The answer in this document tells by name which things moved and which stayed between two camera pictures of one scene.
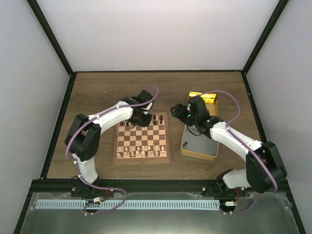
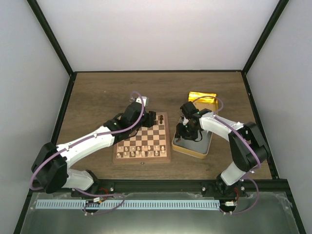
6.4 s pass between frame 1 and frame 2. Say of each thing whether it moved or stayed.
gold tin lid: stayed
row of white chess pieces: stayed
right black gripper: moved
